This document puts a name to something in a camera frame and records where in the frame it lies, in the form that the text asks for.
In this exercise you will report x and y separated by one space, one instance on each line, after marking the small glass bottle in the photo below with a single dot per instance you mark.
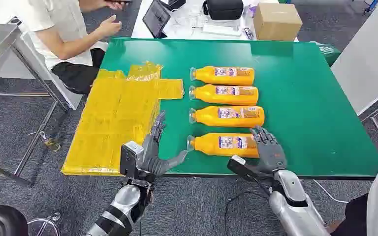
52 145

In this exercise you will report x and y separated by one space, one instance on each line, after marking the white table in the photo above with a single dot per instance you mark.
189 22

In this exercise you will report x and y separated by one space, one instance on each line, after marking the small dark gadget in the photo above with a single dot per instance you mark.
248 33

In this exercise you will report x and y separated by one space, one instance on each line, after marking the person's right hand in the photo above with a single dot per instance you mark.
109 27

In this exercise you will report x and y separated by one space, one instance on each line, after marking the flat white box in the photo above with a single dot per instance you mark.
221 30

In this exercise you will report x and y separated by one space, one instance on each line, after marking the white desk with metal legs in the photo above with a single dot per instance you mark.
368 58

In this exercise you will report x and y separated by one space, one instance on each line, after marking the green bag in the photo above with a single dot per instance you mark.
327 53

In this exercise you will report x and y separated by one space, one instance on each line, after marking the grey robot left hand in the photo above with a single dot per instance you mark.
150 156

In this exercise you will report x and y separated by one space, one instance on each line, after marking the seated person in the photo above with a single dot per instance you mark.
48 19

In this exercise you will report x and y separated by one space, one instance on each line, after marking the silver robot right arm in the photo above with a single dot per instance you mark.
293 205

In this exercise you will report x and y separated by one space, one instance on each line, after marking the cardboard box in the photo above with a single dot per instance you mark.
277 24

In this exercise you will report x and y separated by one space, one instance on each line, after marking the black ribbed fan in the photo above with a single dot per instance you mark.
0 223

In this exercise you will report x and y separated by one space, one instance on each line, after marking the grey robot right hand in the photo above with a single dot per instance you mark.
271 156

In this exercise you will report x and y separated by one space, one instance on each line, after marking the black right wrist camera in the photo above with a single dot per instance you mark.
241 167

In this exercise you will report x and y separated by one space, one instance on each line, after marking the orange drink bottle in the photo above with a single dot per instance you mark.
208 96
208 119
208 148
208 78

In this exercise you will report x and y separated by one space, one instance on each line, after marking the black device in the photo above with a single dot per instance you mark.
177 3

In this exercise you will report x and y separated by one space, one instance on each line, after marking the person's left hand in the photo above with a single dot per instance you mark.
117 5

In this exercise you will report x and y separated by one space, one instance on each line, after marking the black bag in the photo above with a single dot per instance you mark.
223 9

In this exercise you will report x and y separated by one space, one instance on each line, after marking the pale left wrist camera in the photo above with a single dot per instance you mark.
130 158

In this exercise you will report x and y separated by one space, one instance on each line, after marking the green table mat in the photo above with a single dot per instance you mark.
306 114

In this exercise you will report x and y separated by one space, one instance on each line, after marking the dark tablet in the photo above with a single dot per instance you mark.
155 18

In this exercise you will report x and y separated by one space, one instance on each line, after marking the yellow sheet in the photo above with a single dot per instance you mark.
110 130

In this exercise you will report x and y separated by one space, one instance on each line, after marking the blue object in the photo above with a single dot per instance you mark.
371 6

